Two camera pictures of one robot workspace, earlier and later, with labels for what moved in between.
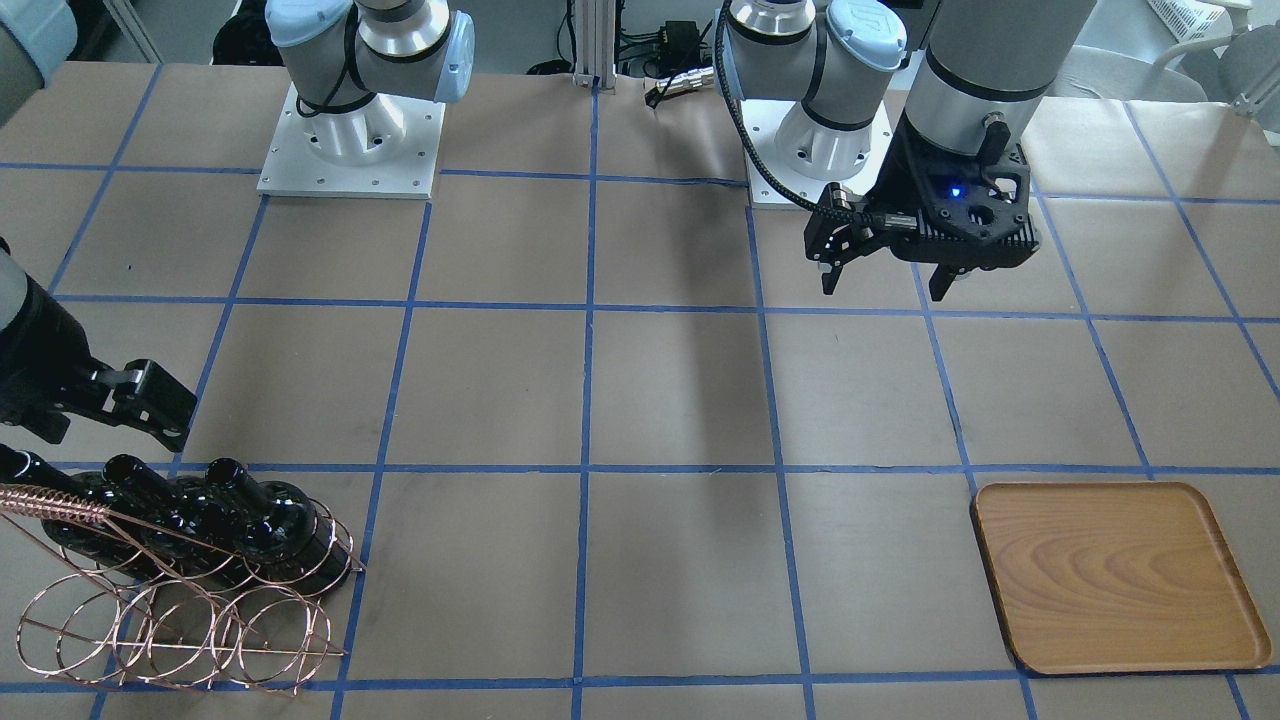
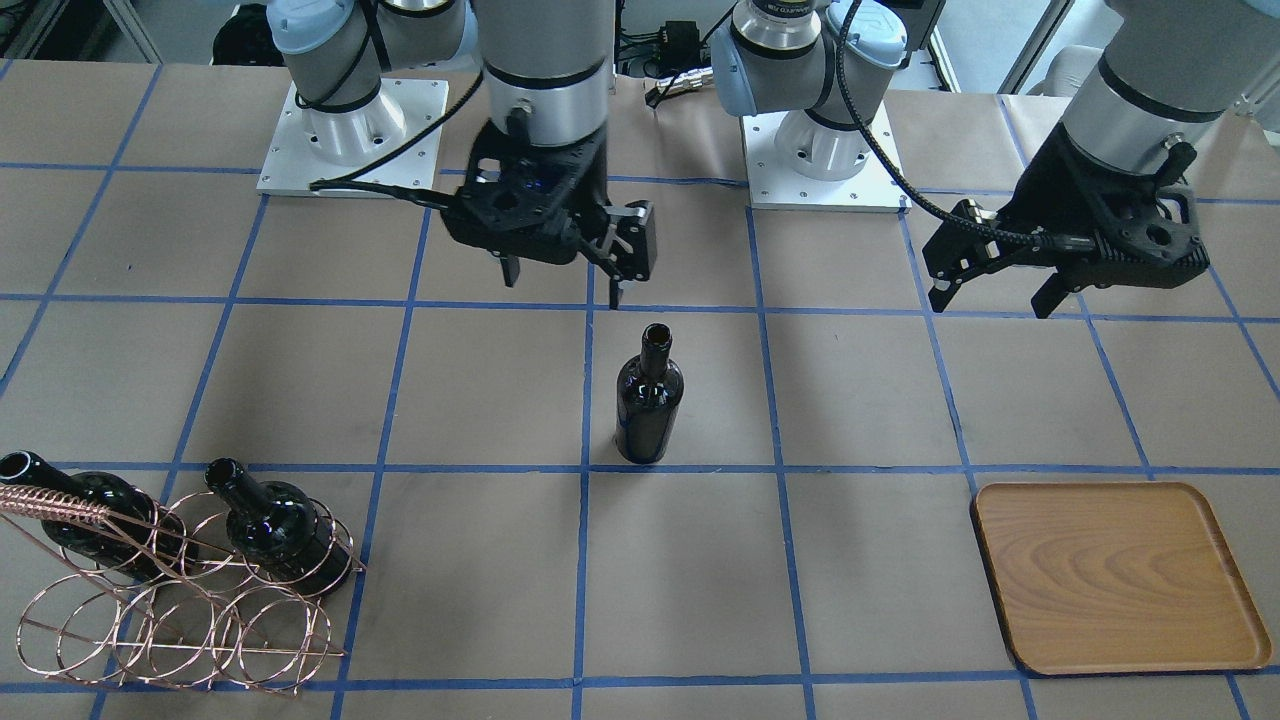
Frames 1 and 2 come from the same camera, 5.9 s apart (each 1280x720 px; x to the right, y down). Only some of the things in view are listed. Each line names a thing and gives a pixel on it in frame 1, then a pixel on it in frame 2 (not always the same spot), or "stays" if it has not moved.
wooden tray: (1116, 577) stays
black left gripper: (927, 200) → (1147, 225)
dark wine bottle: (166, 527) → (649, 394)
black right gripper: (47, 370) → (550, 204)
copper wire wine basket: (141, 606) stays
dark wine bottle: (283, 532) stays
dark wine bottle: (108, 545) stays
